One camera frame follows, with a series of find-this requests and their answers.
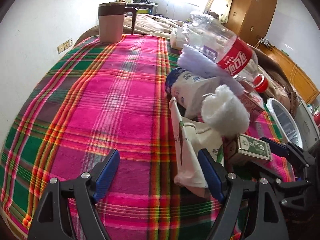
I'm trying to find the green brown small box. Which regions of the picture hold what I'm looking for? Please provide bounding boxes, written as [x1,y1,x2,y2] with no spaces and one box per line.
[223,134,272,165]

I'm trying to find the beige paper bag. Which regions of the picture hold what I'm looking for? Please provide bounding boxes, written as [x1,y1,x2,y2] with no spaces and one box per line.
[169,97,224,199]

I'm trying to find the white blue yogurt cup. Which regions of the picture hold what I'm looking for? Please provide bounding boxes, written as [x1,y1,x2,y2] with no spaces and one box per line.
[165,67,220,119]

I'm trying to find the clear cola plastic bottle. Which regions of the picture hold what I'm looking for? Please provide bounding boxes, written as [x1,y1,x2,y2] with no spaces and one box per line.
[182,11,268,93]

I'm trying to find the purple white medicine box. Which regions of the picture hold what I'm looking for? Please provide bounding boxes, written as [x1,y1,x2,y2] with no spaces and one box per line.
[202,45,217,61]

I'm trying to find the white trash bin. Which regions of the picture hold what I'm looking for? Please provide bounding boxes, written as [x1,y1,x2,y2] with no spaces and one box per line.
[266,98,303,148]

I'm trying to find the grey drawer nightstand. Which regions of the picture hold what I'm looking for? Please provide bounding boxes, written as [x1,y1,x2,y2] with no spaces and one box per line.
[294,100,319,151]

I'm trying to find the red cup on nightstand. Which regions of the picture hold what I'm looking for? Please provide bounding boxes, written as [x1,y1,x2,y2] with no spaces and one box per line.
[313,112,320,127]

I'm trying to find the red white small box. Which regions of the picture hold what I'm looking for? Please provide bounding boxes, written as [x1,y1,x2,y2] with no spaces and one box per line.
[239,90,265,121]

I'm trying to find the wooden headboard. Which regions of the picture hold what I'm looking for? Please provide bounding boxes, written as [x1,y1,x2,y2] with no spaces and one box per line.
[258,44,319,104]

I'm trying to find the plaid pink green bedsheet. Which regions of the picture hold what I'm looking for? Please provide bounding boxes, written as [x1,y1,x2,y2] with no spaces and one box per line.
[0,33,296,240]

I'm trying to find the wooden wardrobe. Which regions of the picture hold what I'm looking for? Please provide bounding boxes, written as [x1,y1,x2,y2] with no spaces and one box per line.
[225,0,278,46]

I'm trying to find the tissue pack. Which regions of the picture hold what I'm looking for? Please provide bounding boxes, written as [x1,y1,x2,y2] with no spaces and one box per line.
[170,27,189,50]

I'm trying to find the brown beige blanket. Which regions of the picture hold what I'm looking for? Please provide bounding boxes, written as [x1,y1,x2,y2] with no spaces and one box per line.
[75,13,299,113]

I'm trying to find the cluttered shelf desk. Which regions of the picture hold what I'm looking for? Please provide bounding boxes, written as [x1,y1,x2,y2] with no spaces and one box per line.
[116,0,158,15]

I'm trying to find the pink brown travel mug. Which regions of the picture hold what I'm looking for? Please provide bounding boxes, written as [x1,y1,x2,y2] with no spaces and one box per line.
[98,2,138,43]

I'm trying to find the wall power socket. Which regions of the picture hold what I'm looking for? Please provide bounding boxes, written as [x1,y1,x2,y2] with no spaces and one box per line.
[57,38,73,54]

